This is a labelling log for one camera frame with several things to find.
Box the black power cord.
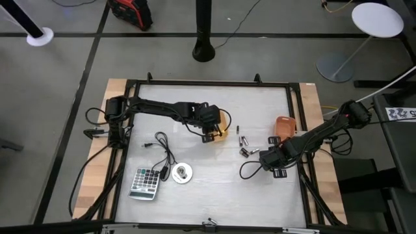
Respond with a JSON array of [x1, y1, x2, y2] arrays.
[[142, 131, 178, 182]]

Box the white round side table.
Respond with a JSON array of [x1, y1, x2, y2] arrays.
[[316, 2, 405, 83]]

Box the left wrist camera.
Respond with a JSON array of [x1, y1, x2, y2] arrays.
[[207, 104, 223, 127]]

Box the black floor cable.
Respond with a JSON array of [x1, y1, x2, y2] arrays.
[[214, 0, 262, 50]]

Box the orange plastic bin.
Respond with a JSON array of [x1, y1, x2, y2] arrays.
[[274, 116, 297, 142]]

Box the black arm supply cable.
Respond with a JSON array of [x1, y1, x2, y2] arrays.
[[68, 144, 111, 218]]

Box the grey desk calculator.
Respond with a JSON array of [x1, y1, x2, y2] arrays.
[[128, 167, 161, 202]]

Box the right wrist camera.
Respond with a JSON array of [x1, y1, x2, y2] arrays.
[[259, 149, 273, 172]]

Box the yellow floor cable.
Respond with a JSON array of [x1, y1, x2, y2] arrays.
[[320, 0, 354, 14]]

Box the round white disc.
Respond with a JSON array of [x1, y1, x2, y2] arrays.
[[171, 162, 194, 185]]

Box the white printed sticker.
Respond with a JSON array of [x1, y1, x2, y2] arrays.
[[385, 107, 416, 123]]

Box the black metal table frame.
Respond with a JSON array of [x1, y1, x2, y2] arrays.
[[97, 73, 347, 234]]

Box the white cable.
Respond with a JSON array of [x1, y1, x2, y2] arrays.
[[323, 66, 416, 117]]

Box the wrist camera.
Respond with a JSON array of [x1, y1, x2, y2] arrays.
[[259, 149, 273, 172], [207, 104, 223, 127]]

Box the black pole with flared base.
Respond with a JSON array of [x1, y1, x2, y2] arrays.
[[192, 0, 216, 63]]

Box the silver camera mount clamp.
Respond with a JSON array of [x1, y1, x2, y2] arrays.
[[201, 217, 219, 233]]

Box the black desk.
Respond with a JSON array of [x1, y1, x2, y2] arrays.
[[373, 93, 416, 234]]

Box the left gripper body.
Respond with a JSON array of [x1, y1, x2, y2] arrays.
[[194, 102, 215, 134]]

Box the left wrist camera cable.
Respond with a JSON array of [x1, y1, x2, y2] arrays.
[[181, 108, 233, 139]]

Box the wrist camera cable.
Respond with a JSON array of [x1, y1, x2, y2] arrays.
[[181, 108, 233, 139], [239, 160, 271, 180]]

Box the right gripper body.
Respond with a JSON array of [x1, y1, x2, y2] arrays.
[[269, 142, 298, 170]]

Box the black post white round base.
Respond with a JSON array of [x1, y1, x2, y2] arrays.
[[0, 0, 55, 47]]

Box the red black case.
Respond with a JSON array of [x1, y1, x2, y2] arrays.
[[107, 0, 153, 32]]

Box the black side clamp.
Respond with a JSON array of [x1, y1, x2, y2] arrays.
[[83, 128, 108, 140]]

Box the yellow plastic bin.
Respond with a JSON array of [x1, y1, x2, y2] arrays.
[[211, 109, 231, 144]]

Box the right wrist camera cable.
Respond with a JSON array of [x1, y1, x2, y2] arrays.
[[239, 160, 271, 180]]

